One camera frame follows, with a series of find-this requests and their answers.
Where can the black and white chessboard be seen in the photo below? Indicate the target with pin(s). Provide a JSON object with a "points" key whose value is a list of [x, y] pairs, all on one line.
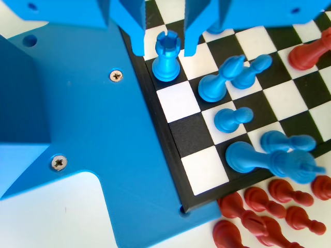
{"points": [[178, 102]]}

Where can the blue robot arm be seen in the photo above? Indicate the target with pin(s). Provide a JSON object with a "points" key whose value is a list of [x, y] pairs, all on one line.
{"points": [[20, 90]]}

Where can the blue chess bishop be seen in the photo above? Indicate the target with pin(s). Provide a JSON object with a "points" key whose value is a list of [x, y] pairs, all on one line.
{"points": [[212, 87]]}

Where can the blue rook chess piece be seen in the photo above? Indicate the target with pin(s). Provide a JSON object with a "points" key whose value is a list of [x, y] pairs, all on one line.
{"points": [[165, 64]]}

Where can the blue pawn chess piece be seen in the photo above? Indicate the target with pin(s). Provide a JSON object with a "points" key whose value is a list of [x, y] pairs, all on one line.
{"points": [[227, 121], [245, 77], [274, 140]]}

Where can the red pawn chess piece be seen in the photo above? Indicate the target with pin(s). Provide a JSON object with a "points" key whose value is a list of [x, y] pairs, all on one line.
{"points": [[297, 217], [257, 199], [282, 189]]}

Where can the blue base plate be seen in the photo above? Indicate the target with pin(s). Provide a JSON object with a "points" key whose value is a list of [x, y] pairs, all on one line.
{"points": [[90, 116]]}

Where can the blue king chess piece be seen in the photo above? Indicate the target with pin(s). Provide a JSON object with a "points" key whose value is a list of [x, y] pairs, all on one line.
{"points": [[243, 157]]}

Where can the red bishop chess piece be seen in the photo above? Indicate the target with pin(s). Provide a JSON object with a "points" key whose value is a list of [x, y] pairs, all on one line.
{"points": [[232, 206], [322, 188]]}

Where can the blue chess queen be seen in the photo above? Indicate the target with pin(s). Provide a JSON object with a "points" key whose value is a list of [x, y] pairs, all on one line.
{"points": [[214, 30]]}

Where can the silver screw in blue plate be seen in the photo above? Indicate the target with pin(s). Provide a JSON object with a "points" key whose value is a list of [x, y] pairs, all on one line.
{"points": [[116, 75], [59, 162]]}

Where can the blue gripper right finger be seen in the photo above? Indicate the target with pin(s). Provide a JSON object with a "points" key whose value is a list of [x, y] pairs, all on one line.
{"points": [[199, 13]]}

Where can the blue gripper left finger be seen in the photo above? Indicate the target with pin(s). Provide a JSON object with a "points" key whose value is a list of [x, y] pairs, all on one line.
{"points": [[126, 13]]}

